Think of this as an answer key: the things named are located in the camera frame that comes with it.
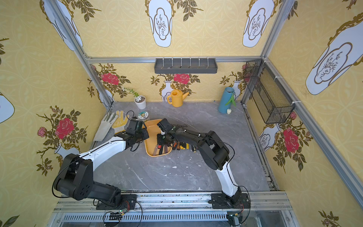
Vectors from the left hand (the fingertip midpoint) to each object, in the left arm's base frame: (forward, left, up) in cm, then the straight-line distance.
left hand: (141, 132), depth 92 cm
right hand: (-2, -13, -4) cm, 14 cm away
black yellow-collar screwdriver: (-8, -27, -6) cm, 29 cm away
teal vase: (+20, -58, -1) cm, 61 cm away
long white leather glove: (+12, +31, -10) cm, 34 cm away
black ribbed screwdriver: (-10, -34, -7) cm, 36 cm away
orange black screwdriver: (-7, -22, -6) cm, 23 cm away
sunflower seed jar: (+15, +1, -1) cm, 15 cm away
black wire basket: (-1, -74, +26) cm, 78 cm away
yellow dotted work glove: (+14, +20, -8) cm, 26 cm away
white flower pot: (+27, +5, +1) cm, 27 cm away
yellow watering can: (+32, -23, 0) cm, 39 cm away
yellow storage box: (-6, -5, -5) cm, 9 cm away
